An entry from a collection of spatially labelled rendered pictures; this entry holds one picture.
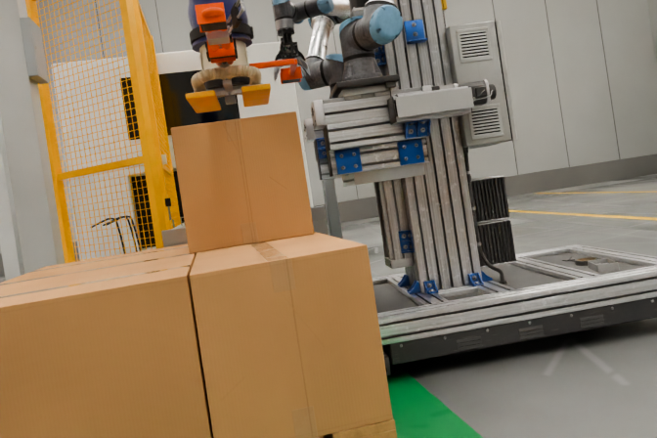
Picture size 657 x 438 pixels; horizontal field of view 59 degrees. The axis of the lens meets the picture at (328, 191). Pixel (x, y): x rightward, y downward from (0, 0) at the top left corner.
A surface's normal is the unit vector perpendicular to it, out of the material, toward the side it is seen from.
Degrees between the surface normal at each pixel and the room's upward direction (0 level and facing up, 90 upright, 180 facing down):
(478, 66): 90
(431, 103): 90
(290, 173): 90
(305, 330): 90
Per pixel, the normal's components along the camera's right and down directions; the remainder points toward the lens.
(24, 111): 0.19, -0.03
